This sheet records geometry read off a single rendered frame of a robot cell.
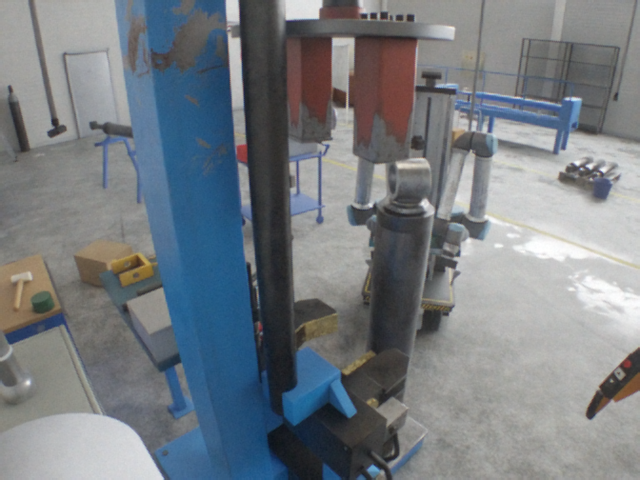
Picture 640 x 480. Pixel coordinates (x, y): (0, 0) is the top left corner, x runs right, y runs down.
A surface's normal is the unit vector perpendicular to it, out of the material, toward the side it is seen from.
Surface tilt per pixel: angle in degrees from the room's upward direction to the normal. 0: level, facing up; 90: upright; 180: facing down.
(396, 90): 90
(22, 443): 4
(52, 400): 0
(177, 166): 90
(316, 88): 90
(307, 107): 90
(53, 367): 0
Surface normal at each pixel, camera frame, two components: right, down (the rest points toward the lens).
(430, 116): -0.26, 0.44
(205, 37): 0.67, 0.34
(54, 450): 0.24, -0.94
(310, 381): 0.00, -0.89
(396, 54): 0.48, 0.40
